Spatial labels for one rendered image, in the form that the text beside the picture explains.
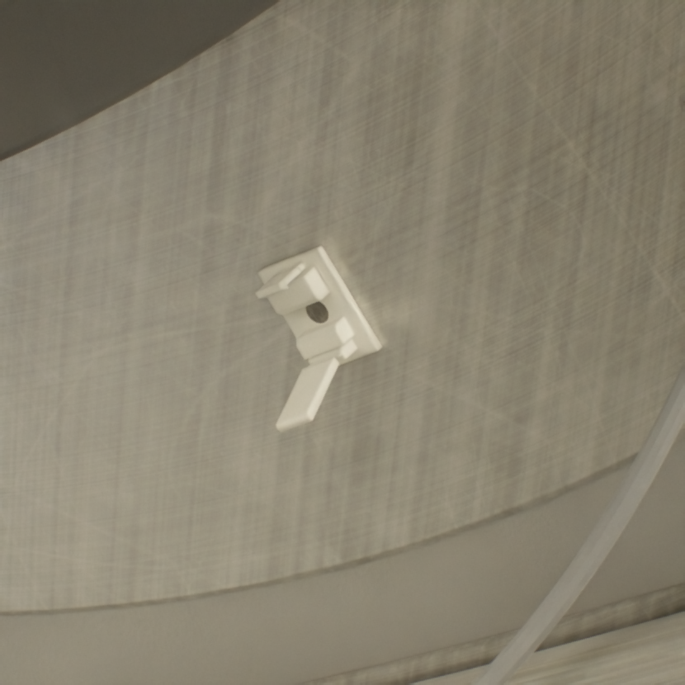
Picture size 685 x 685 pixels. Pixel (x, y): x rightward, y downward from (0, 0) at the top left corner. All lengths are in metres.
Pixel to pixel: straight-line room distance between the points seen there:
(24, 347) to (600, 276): 0.13
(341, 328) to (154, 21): 0.09
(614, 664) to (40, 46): 0.16
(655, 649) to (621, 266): 0.07
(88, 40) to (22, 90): 0.02
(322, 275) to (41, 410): 0.08
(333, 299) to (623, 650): 0.08
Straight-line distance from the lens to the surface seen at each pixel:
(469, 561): 0.98
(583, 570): 0.93
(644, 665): 0.96
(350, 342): 0.96
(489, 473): 0.97
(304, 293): 0.96
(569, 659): 0.97
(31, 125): 0.92
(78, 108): 0.91
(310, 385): 0.96
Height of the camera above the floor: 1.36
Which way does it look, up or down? 35 degrees down
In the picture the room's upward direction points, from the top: 6 degrees clockwise
